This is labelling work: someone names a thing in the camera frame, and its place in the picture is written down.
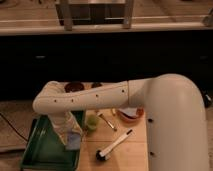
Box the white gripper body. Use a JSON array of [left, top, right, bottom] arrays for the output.
[[49, 112, 83, 144]]

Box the blue sponge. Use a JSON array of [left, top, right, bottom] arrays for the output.
[[66, 132, 81, 150]]

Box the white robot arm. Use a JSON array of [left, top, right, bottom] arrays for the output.
[[33, 74, 210, 171]]

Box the green plastic tray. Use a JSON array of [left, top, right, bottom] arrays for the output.
[[20, 115, 80, 171]]

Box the green plastic cup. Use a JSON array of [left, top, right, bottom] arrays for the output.
[[86, 115, 99, 131]]

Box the dark red bowl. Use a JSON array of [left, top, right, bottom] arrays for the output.
[[65, 82, 84, 92]]

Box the small metal cup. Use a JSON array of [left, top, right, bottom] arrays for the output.
[[91, 82, 102, 88]]

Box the white dish brush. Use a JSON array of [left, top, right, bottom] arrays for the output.
[[96, 129, 133, 161]]

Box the orange bowl with cloth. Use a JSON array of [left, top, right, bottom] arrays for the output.
[[117, 108, 144, 123]]

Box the black floor device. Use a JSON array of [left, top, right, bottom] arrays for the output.
[[204, 93, 212, 108]]

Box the black cable left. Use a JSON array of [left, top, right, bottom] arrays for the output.
[[0, 112, 29, 144]]

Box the wooden stool frame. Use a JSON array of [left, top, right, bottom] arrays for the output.
[[54, 0, 134, 31]]

